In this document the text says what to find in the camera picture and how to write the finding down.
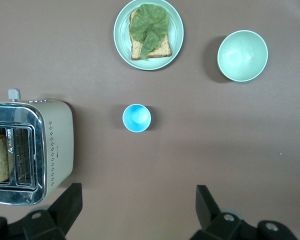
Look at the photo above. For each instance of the beige and chrome toaster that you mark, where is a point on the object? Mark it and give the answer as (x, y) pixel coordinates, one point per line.
(60, 140)

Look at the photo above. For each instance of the blue plastic cup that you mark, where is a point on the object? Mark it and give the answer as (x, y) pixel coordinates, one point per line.
(137, 117)

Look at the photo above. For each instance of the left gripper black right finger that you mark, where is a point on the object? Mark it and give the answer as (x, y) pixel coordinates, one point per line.
(212, 217)

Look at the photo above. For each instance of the toast slice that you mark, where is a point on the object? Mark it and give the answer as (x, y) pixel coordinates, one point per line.
(162, 50)

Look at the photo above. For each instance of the pale green plate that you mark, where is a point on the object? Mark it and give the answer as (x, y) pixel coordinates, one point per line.
(177, 32)

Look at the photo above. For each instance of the pale green bowl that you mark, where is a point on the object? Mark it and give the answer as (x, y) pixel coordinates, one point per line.
(242, 56)

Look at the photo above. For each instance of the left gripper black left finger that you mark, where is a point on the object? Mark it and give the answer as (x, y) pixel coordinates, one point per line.
(62, 215)

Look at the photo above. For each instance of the green lettuce leaf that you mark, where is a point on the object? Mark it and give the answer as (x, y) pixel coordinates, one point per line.
(147, 22)

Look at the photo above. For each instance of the brown table cover mat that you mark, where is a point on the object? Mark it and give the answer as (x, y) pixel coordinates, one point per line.
(165, 155)

